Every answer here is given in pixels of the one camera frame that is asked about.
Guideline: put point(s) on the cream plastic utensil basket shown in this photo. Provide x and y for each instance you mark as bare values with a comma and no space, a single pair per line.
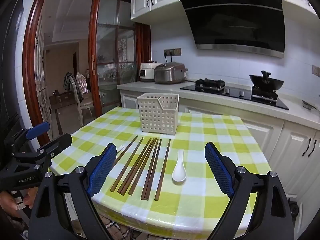
157,120

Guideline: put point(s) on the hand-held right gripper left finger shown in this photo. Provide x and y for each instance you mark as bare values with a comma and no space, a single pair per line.
102,170

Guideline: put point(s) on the red-brown wooden door frame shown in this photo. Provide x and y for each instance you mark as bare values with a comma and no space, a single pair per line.
28,55

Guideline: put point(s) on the black burner grate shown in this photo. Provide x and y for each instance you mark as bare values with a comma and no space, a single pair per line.
210,83
265,95

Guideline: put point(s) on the dark garment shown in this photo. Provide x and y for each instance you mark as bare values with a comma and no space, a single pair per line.
67,80

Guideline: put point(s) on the silver rice cooker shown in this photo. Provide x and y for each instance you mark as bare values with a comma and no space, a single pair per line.
170,73

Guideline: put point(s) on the black wok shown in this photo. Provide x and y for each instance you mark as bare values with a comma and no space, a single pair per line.
266,81

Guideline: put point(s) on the person's left hand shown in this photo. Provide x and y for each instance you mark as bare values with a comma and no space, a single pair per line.
7,201

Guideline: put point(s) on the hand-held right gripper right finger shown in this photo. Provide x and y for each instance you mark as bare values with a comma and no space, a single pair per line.
220,170

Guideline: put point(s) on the black round object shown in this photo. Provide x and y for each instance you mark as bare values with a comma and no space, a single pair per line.
293,208

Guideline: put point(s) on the patterned fabric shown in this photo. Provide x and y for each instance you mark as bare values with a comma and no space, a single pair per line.
120,227

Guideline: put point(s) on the dark tall appliance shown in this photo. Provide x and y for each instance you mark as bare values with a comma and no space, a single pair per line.
10,92

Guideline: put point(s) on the wooden glass sliding door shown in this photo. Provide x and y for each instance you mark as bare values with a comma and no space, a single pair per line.
110,55

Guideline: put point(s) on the white ornate dining chair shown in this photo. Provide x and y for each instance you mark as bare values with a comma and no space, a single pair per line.
82,85

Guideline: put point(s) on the black range hood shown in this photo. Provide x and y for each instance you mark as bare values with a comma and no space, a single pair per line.
232,17

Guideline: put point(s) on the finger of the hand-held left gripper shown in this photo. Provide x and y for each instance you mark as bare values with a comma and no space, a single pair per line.
37,130
57,145

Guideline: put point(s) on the small metal dish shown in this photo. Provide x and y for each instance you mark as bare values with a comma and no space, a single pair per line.
308,105

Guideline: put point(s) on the white electric pressure cooker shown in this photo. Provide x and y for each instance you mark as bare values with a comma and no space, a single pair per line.
147,72

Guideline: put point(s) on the white panel cabinet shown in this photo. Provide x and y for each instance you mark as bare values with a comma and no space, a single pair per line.
41,100

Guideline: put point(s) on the white ceramic spoon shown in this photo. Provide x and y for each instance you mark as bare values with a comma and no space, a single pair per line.
179,173
120,148

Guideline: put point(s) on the wall power outlet panel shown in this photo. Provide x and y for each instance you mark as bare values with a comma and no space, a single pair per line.
172,52

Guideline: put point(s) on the yellow-green checked tablecloth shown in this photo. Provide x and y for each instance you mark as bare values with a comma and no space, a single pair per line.
212,135

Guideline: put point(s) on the single wall socket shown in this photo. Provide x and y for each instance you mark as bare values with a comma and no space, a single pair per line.
316,70

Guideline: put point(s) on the row of wooden chopsticks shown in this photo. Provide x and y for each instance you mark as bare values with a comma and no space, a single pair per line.
151,169

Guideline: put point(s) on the black glass gas cooktop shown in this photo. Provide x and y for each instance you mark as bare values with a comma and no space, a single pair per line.
237,93

